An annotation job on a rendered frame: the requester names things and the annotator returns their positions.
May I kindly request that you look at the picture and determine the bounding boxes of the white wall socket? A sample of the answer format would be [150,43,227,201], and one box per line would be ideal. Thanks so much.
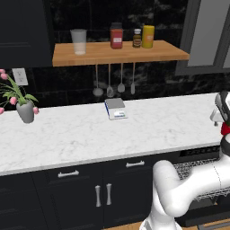
[11,67,30,87]

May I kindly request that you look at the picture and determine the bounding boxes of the grey kitchen scale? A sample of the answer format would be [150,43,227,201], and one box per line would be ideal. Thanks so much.
[103,97,129,121]

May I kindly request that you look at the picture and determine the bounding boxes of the wire dishwasher rack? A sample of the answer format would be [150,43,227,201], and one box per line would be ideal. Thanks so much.
[172,157,230,202]

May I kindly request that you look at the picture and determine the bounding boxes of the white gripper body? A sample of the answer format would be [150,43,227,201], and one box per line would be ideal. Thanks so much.
[209,108,225,128]

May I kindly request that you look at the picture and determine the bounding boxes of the yellow bottle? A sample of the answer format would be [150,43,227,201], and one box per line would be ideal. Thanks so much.
[141,24,156,49]

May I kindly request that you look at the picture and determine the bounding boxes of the silver cupboard door handle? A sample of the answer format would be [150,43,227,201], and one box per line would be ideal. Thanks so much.
[105,182,113,207]
[94,184,102,208]

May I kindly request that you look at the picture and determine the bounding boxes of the dark drawer front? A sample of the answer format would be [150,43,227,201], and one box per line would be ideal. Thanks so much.
[44,164,105,184]
[102,155,156,177]

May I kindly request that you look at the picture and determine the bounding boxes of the red jar with dark lid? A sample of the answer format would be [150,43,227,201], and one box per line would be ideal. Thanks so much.
[109,22,124,50]

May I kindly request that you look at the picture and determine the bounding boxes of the clear plastic tumbler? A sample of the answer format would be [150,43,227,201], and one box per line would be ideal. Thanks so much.
[70,28,88,56]

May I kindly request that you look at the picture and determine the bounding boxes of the dark cupboard door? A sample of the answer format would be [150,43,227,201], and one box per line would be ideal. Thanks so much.
[47,179,105,230]
[102,171,155,229]

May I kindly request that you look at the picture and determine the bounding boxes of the dark wall cupboard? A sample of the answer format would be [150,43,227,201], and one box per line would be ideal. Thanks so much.
[0,0,56,69]

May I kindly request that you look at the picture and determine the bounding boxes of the grey glass-front wall cupboard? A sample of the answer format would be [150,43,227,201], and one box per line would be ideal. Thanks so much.
[174,0,230,76]

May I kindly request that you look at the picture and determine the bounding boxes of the hanging metal spatula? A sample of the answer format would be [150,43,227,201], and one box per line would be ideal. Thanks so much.
[117,62,127,93]

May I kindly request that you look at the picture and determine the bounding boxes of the silver drawer handle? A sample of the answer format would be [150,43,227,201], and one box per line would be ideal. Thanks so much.
[57,169,81,179]
[125,160,146,169]

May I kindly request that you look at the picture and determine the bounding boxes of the hanging metal ladle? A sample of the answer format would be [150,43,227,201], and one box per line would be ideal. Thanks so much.
[92,64,104,98]

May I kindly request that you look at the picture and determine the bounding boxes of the red cup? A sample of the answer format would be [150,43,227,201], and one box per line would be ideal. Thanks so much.
[220,122,230,137]

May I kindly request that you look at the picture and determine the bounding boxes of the small brown bottle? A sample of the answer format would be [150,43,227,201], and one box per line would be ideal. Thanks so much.
[132,28,143,49]

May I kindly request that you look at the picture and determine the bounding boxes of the hanging metal narrow tool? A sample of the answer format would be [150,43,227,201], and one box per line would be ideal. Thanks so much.
[129,61,137,96]

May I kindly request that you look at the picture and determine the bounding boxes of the hanging metal spoon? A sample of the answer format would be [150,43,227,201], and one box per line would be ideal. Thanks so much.
[106,63,116,99]

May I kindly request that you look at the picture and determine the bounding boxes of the wooden wall shelf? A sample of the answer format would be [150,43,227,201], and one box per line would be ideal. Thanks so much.
[52,40,190,67]

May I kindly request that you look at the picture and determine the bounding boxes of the black dishwasher door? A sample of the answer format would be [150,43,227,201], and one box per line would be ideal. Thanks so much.
[175,199,230,229]

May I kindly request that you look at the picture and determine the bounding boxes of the black dishwasher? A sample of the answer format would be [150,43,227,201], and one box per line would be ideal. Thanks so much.
[174,145,230,229]

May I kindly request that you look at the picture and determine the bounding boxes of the dark base cupboard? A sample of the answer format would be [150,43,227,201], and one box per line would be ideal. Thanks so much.
[0,172,49,230]

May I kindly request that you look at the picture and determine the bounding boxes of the pink tulips in grey vase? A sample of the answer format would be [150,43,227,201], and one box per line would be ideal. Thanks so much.
[0,68,40,125]

